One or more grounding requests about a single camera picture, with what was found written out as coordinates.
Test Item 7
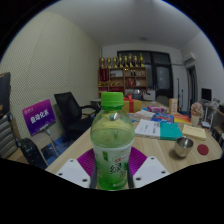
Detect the black bag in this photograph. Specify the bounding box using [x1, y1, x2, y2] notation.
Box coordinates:
[16, 137, 49, 170]

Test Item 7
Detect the blue colourful book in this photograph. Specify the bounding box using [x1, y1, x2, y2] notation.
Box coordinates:
[151, 112, 175, 123]

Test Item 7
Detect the white booklet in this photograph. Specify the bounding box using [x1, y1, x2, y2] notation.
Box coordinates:
[134, 118, 162, 139]

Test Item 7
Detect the white wall air conditioner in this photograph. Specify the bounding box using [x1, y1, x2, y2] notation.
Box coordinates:
[182, 51, 197, 64]

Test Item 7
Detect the orange book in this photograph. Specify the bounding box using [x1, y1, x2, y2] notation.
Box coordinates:
[173, 113, 193, 125]

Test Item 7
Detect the flat round red coaster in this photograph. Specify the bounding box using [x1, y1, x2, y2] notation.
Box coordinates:
[196, 143, 210, 156]

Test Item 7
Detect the tall brown carton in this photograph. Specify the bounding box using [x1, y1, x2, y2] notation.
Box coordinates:
[168, 97, 179, 115]

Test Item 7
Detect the pink box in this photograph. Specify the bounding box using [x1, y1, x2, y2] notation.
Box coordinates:
[147, 105, 168, 114]

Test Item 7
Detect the dark glass door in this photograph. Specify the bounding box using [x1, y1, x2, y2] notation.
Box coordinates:
[117, 50, 174, 99]

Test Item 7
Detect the small steel cup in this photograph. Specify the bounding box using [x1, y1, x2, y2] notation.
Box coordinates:
[173, 136, 195, 158]

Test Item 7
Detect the wooden shelf unit with trophies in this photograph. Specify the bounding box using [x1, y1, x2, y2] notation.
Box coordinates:
[97, 53, 148, 96]

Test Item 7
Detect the black office chair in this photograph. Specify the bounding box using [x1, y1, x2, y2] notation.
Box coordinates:
[53, 91, 101, 143]

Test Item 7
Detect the yellow gift box red ribbon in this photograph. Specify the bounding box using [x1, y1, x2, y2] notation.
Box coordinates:
[121, 94, 143, 114]

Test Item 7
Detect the grey striped chair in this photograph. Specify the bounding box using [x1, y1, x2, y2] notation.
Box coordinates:
[0, 114, 19, 159]

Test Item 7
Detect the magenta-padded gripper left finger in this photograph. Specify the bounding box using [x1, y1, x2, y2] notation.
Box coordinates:
[55, 148, 98, 189]

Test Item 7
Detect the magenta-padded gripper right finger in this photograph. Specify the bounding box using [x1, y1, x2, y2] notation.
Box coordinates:
[128, 146, 170, 189]

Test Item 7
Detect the large cream notebook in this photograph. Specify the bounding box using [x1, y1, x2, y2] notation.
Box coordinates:
[181, 124, 208, 141]

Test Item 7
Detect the dark cushion with tan straps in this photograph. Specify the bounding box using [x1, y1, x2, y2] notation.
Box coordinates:
[0, 72, 12, 118]

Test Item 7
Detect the pink flower bouquet in vase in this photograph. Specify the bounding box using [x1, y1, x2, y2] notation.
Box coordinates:
[190, 101, 204, 127]

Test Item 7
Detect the green tea bottle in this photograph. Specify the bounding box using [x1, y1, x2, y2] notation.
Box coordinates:
[90, 91, 136, 191]

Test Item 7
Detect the purple sign board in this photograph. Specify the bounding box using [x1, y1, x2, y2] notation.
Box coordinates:
[21, 98, 57, 137]

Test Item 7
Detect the teal book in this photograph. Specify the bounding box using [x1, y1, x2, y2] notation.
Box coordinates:
[159, 122, 184, 141]

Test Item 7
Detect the black computer monitor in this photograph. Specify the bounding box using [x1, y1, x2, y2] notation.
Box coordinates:
[200, 87, 213, 102]

